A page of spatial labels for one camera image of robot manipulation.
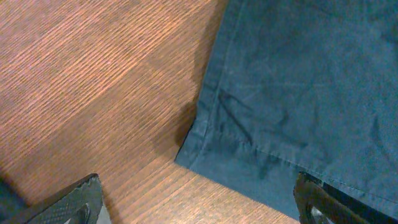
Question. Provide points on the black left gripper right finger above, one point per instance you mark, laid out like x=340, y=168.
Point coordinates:
x=320, y=203

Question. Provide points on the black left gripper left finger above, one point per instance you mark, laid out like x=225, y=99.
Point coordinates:
x=80, y=202

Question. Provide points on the navy blue shorts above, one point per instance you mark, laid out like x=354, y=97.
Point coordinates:
x=300, y=86

